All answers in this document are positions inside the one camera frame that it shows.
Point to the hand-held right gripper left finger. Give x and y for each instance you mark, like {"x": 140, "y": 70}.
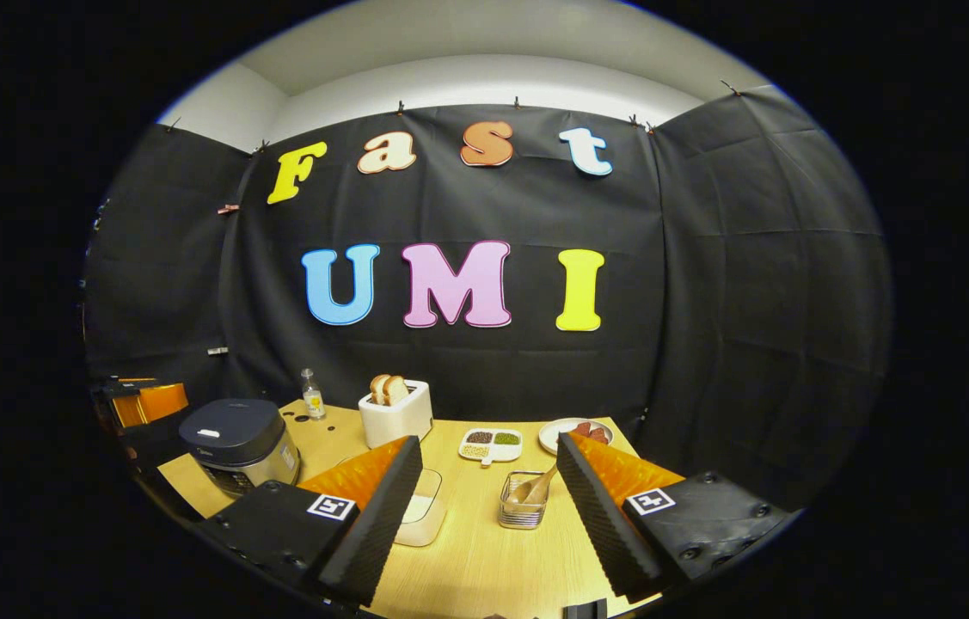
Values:
{"x": 377, "y": 516}

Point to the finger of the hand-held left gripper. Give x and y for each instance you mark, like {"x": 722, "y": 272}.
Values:
{"x": 136, "y": 381}
{"x": 159, "y": 404}

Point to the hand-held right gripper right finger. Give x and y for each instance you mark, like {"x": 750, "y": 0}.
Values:
{"x": 600, "y": 516}

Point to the wooden spoon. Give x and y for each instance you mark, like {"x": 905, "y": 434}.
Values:
{"x": 531, "y": 490}

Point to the dark grey rice cooker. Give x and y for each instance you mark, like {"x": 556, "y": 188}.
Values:
{"x": 235, "y": 430}

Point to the white round plate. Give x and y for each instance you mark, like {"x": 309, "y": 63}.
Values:
{"x": 555, "y": 437}

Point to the white toaster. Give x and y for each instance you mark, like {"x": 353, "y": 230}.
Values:
{"x": 398, "y": 421}

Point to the white divided grain dish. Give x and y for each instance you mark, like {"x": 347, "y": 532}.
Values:
{"x": 491, "y": 453}

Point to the toast bread slice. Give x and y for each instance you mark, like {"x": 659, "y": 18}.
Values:
{"x": 378, "y": 389}
{"x": 397, "y": 389}

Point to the small glass bottle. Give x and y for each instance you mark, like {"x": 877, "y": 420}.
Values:
{"x": 313, "y": 402}

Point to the pink clip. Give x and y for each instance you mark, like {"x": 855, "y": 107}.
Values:
{"x": 229, "y": 209}

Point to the black backdrop cloth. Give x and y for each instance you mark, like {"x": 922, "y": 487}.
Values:
{"x": 751, "y": 301}

